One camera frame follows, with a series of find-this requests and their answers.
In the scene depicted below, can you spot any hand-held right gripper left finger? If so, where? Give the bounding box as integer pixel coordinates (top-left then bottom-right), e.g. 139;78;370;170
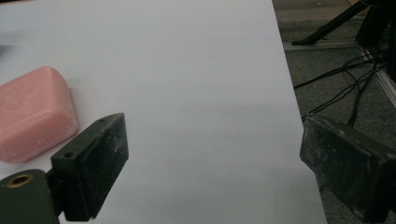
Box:
45;112;130;222

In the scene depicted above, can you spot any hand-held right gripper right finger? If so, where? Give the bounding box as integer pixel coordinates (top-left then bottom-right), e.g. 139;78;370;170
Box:
299;113;396;224

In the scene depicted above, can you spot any pink soap bar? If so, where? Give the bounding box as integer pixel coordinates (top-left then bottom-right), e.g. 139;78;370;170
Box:
0;65;79;165

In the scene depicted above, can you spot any black stand leg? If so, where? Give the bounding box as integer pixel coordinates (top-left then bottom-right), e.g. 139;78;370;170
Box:
291;0;396;47

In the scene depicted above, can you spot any black cable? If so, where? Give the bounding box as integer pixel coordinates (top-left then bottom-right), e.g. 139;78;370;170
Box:
301;63;386;128
293;53;387;91

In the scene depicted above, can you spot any aluminium floor rail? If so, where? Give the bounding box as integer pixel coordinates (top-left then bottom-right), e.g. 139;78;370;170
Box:
358;46;396;109
282;38;359;52

